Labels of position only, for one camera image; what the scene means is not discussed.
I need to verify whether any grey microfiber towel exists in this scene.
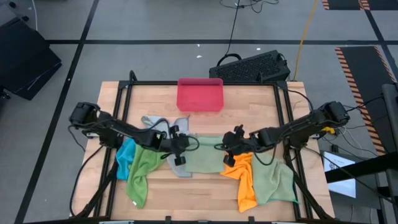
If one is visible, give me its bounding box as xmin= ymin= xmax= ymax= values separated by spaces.
xmin=141 ymin=114 xmax=192 ymax=178

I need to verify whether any red plastic bin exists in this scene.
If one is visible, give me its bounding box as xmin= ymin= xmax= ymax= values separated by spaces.
xmin=176 ymin=77 xmax=224 ymax=112

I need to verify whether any black metal stand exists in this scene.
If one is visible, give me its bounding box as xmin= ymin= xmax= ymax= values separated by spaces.
xmin=325 ymin=83 xmax=398 ymax=224

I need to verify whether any large black case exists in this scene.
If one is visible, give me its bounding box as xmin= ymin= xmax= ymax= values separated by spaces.
xmin=0 ymin=17 xmax=62 ymax=101

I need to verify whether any black perforated computer case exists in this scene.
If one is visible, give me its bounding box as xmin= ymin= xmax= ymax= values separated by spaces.
xmin=208 ymin=49 xmax=292 ymax=83

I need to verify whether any bright green microfiber towel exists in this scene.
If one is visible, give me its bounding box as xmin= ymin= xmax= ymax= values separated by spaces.
xmin=126 ymin=144 xmax=167 ymax=209

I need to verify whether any pale green microfiber towel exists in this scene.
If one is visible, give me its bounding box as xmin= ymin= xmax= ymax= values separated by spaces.
xmin=183 ymin=134 xmax=225 ymax=174
xmin=251 ymin=152 xmax=299 ymax=206

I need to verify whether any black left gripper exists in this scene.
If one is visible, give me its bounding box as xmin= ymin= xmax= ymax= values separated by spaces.
xmin=161 ymin=125 xmax=193 ymax=167

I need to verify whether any black hazard striped mat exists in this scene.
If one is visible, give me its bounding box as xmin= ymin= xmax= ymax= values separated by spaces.
xmin=322 ymin=0 xmax=398 ymax=11
xmin=335 ymin=45 xmax=398 ymax=156

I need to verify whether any black floor cable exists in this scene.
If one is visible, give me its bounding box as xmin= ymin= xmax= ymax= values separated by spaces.
xmin=216 ymin=0 xmax=280 ymax=67

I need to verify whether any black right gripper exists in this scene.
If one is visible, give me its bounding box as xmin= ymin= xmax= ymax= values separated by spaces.
xmin=222 ymin=125 xmax=261 ymax=167

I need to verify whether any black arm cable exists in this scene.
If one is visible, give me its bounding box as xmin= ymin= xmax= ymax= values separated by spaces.
xmin=67 ymin=124 xmax=105 ymax=218
xmin=286 ymin=88 xmax=315 ymax=111

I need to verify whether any white cable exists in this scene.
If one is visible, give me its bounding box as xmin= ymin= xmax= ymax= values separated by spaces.
xmin=30 ymin=0 xmax=39 ymax=32

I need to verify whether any yellow cable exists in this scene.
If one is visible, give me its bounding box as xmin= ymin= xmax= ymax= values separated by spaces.
xmin=293 ymin=0 xmax=318 ymax=81

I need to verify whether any orange microfiber towel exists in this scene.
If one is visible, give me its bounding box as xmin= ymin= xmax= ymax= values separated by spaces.
xmin=220 ymin=152 xmax=258 ymax=213

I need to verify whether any black metal table frame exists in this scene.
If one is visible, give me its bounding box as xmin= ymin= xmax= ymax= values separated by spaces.
xmin=74 ymin=70 xmax=335 ymax=223

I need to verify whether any blue microfiber towel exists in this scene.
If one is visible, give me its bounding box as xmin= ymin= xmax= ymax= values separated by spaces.
xmin=115 ymin=138 xmax=137 ymax=181

